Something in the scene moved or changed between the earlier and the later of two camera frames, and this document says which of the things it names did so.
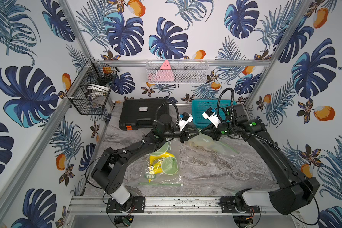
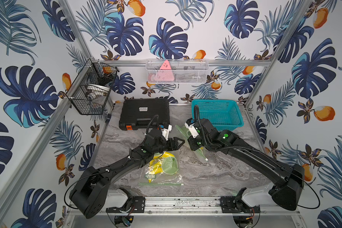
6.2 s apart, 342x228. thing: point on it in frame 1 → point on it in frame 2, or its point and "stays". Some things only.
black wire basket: (90, 91) stays
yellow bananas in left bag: (155, 163) stays
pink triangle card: (165, 73) stays
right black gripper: (213, 133) → (192, 146)
